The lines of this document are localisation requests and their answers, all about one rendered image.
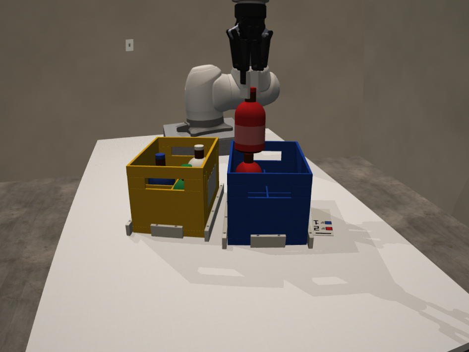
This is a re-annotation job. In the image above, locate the dark blue crate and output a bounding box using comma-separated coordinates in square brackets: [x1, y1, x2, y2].
[227, 140, 313, 245]

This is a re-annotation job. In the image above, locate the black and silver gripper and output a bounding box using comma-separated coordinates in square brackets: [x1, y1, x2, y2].
[226, 3, 273, 99]

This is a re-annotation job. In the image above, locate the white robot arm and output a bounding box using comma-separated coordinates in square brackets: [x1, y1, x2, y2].
[175, 64, 280, 137]

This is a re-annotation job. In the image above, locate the cream white bottle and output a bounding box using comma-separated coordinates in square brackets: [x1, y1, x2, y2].
[188, 145, 205, 167]

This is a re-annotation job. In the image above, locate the blue bottle with grey label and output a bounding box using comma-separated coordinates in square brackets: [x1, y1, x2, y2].
[148, 153, 175, 185]

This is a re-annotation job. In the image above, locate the beige paper pick list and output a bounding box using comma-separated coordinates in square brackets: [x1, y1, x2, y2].
[311, 208, 334, 236]

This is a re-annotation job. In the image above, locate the brown crate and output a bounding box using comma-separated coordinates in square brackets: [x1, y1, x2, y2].
[126, 137, 219, 238]

